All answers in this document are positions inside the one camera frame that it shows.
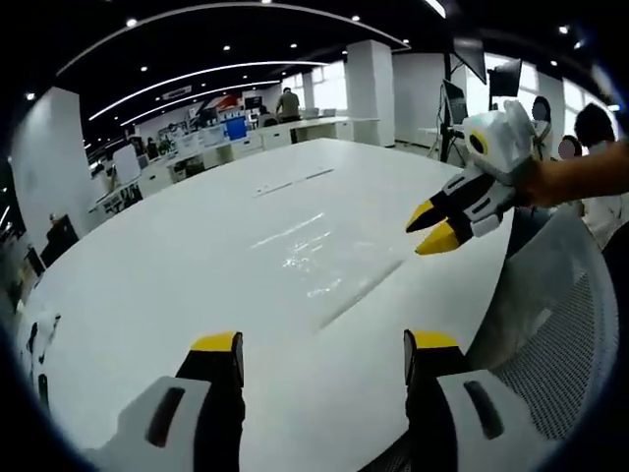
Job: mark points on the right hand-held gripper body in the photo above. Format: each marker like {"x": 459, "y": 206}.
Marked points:
{"x": 506, "y": 142}

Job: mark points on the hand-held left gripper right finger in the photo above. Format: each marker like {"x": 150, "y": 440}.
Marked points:
{"x": 432, "y": 408}

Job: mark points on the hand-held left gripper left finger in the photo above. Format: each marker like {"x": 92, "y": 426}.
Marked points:
{"x": 211, "y": 408}

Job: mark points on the clear resealable bag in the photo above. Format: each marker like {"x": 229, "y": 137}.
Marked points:
{"x": 334, "y": 265}

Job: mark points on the person's right hand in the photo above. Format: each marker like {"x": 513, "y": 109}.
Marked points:
{"x": 535, "y": 184}

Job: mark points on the black tripod stand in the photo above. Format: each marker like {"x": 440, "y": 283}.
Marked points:
{"x": 446, "y": 142}

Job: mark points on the grey mesh office chair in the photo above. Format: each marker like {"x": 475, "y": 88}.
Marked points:
{"x": 550, "y": 314}

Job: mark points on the white square pillar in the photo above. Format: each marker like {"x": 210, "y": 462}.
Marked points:
{"x": 369, "y": 93}
{"x": 46, "y": 157}

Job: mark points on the black tool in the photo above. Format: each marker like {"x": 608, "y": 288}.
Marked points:
{"x": 43, "y": 391}
{"x": 34, "y": 336}

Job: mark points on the long white desk row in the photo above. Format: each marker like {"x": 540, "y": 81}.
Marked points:
{"x": 275, "y": 135}

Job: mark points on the curved ceiling light strip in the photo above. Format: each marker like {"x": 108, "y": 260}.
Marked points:
{"x": 245, "y": 84}
{"x": 304, "y": 63}

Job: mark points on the blue box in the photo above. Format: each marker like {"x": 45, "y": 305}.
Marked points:
{"x": 236, "y": 129}

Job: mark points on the black cabinet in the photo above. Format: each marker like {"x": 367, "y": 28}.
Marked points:
{"x": 59, "y": 241}

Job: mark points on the white box appliance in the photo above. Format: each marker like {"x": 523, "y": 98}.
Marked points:
{"x": 125, "y": 162}

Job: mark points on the ceiling spot lights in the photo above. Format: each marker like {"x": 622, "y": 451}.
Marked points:
{"x": 226, "y": 47}

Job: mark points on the ceiling air vent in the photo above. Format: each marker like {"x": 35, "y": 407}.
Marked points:
{"x": 177, "y": 92}

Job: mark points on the red blue wall graphic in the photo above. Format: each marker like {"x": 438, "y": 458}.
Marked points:
{"x": 216, "y": 105}

